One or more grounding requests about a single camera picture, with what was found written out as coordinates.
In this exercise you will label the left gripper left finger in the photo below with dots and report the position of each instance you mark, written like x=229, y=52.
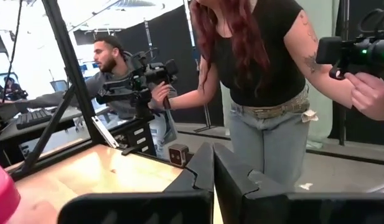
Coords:
x=198, y=177

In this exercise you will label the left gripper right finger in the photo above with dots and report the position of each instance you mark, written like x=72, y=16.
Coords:
x=232, y=186

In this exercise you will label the red plastic bin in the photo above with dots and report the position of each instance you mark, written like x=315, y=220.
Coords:
x=3, y=193

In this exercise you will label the white floor scrap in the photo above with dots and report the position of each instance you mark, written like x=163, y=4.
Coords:
x=305, y=186

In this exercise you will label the person's hand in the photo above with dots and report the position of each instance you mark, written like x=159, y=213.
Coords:
x=372, y=96
x=159, y=93

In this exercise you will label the black backdrop curtain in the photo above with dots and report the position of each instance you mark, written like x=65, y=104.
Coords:
x=375, y=133
x=179, y=37

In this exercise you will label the person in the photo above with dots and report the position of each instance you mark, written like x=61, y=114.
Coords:
x=260, y=46
x=11, y=87
x=109, y=59

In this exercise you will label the grey desk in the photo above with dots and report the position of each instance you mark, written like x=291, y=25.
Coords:
x=67, y=115

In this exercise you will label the black keyboard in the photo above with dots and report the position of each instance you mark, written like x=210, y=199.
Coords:
x=33, y=118

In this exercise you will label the small black table camera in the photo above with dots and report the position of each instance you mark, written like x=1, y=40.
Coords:
x=178, y=155

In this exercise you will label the silver frame bracket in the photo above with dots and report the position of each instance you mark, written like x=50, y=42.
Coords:
x=104, y=132

